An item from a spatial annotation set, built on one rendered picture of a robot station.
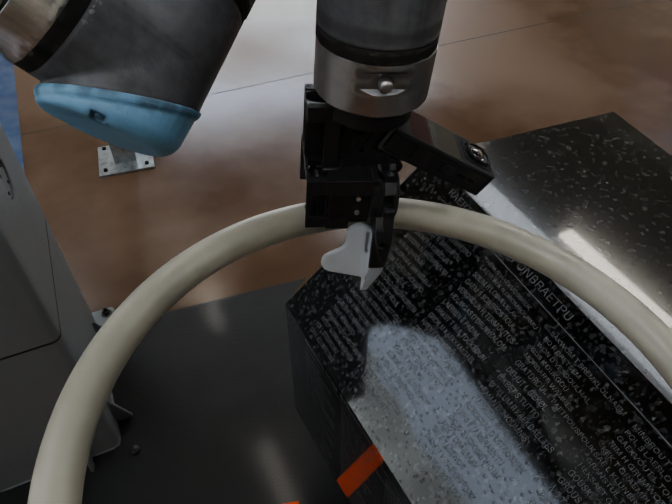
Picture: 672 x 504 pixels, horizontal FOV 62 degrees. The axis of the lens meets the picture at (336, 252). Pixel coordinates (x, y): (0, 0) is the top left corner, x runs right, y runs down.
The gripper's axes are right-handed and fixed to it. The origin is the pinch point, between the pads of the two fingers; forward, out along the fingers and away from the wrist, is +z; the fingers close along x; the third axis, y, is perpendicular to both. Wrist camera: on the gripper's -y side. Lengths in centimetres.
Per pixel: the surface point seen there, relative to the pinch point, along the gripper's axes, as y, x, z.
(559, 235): -24.8, -5.6, 2.7
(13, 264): 51, -26, 27
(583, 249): -26.7, -3.0, 2.5
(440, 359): -10.3, 3.3, 14.8
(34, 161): 98, -145, 98
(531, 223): -22.2, -8.1, 3.0
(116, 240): 59, -97, 93
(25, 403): 58, -21, 61
